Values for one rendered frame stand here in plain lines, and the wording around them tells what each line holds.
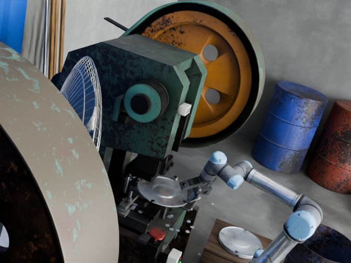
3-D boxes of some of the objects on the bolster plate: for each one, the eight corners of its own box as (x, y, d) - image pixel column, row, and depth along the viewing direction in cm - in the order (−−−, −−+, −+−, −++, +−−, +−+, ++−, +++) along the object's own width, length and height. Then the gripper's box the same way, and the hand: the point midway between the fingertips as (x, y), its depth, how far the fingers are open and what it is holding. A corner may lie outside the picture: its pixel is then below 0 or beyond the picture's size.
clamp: (138, 203, 238) (142, 187, 234) (124, 217, 223) (128, 200, 219) (128, 199, 240) (132, 182, 236) (114, 213, 225) (117, 195, 221)
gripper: (218, 182, 225) (201, 207, 238) (211, 168, 230) (195, 193, 243) (204, 183, 220) (187, 208, 233) (197, 168, 226) (181, 194, 239)
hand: (187, 200), depth 236 cm, fingers closed
